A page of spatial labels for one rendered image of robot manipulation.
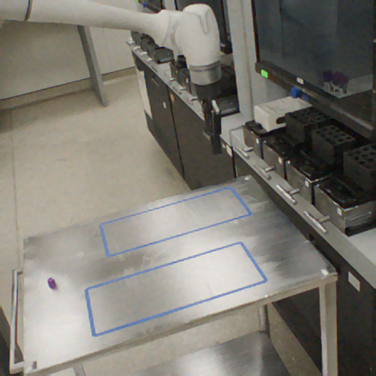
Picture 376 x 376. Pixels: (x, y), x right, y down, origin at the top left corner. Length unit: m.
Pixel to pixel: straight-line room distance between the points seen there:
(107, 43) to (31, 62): 0.71
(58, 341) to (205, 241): 0.37
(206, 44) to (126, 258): 0.64
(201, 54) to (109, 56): 3.65
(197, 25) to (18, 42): 3.64
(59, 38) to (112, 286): 4.05
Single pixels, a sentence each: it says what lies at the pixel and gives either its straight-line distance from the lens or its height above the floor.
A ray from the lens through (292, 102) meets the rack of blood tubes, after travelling 1.70.
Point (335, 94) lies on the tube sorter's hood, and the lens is 1.30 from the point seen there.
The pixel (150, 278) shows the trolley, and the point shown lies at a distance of 1.09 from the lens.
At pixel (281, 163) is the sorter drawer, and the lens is 1.49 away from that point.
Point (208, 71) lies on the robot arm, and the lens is 1.50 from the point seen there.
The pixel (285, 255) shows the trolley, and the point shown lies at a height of 0.82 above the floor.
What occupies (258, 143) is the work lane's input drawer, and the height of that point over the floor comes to 0.79.
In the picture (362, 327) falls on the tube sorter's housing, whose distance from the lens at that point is 1.39.
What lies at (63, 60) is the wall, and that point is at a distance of 5.05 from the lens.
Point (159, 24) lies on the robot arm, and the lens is 1.58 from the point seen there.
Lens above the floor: 1.50
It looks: 29 degrees down
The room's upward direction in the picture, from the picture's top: 10 degrees counter-clockwise
